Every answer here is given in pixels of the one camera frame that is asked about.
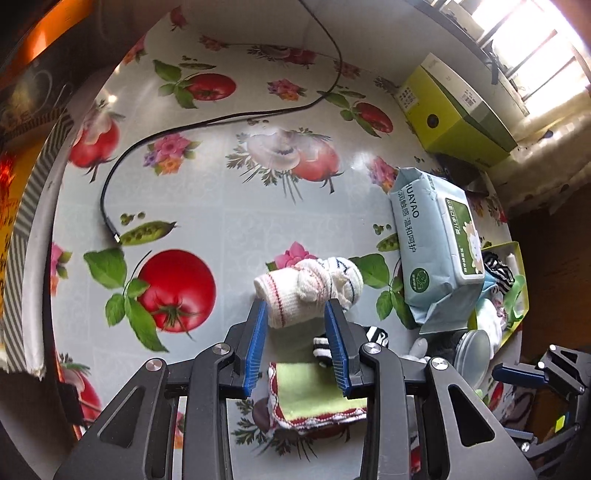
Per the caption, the black white striped sock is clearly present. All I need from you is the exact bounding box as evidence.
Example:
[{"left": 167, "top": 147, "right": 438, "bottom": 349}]
[
  {"left": 483, "top": 251, "right": 515, "bottom": 294},
  {"left": 311, "top": 324, "right": 390, "bottom": 369}
]

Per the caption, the red edged green washcloth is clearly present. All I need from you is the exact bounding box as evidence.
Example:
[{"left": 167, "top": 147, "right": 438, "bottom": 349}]
[{"left": 267, "top": 363, "right": 367, "bottom": 433}]

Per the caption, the white ankle sock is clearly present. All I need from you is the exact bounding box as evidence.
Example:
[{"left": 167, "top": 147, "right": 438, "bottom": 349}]
[{"left": 476, "top": 298, "right": 504, "bottom": 350}]

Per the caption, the white knit glove ball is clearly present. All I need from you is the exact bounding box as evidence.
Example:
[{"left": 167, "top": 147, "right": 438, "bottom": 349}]
[{"left": 253, "top": 257, "right": 365, "bottom": 329}]

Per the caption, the green microfibre cloth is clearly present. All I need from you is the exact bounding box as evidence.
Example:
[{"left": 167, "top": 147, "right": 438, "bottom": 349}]
[{"left": 502, "top": 275, "right": 529, "bottom": 330}]

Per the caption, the yellow green shallow box lid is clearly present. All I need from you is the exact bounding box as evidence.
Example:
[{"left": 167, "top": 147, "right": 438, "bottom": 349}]
[{"left": 468, "top": 241, "right": 529, "bottom": 359}]

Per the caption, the green wet wipes pack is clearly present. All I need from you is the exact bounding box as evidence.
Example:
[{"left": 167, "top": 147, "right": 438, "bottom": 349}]
[{"left": 389, "top": 168, "right": 485, "bottom": 337}]

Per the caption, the black binder clip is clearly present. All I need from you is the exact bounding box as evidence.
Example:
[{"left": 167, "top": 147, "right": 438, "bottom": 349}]
[{"left": 57, "top": 382, "right": 101, "bottom": 427}]

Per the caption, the black smartphone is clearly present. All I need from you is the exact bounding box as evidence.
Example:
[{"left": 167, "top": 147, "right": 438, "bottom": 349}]
[{"left": 435, "top": 154, "right": 489, "bottom": 196}]

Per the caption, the cream patterned curtain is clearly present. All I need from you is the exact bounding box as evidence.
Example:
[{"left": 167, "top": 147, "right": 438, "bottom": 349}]
[{"left": 489, "top": 110, "right": 590, "bottom": 218}]

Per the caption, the green white carton box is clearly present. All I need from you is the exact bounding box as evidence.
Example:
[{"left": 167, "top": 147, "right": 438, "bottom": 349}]
[{"left": 421, "top": 53, "right": 517, "bottom": 152}]

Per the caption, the yellow green shoe box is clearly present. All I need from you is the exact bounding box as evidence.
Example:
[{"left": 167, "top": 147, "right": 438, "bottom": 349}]
[{"left": 394, "top": 65, "right": 512, "bottom": 169}]

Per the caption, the yellow striped food box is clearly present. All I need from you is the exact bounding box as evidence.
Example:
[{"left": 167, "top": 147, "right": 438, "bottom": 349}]
[{"left": 2, "top": 109, "right": 74, "bottom": 379}]

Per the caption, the black cable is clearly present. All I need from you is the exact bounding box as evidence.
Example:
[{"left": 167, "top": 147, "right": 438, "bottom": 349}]
[{"left": 99, "top": 0, "right": 344, "bottom": 245}]

